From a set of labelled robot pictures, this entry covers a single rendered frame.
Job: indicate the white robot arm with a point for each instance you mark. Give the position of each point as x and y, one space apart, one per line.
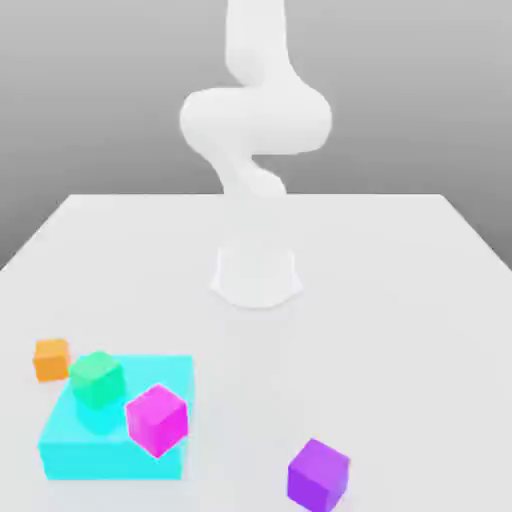
256 120

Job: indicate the small magenta cube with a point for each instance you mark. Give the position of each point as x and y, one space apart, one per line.
156 420

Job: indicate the small green cube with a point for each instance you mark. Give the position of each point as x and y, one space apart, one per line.
97 379

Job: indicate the small purple cube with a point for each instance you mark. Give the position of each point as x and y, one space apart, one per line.
318 476

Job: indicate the small orange cube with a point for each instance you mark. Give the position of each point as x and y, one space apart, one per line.
50 360

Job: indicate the large cyan box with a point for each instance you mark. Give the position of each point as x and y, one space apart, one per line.
100 452

